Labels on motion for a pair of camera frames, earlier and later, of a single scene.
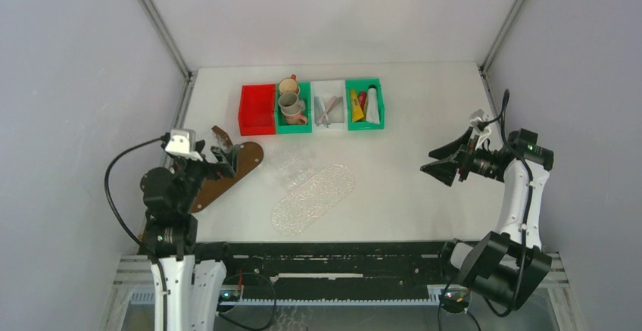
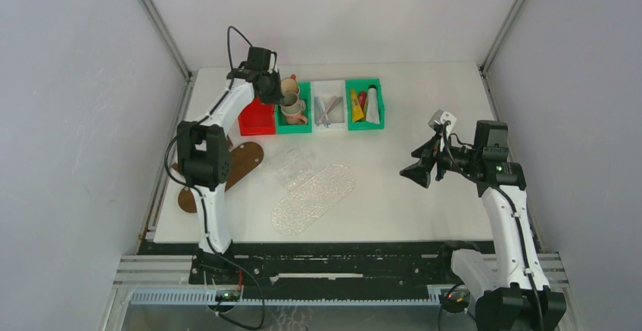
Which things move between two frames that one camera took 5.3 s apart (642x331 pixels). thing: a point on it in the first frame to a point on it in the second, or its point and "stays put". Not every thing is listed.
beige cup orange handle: x=288 y=85 stays put
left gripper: x=226 y=165 to x=278 y=95
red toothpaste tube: x=362 y=97 stays put
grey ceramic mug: x=290 y=104 stays put
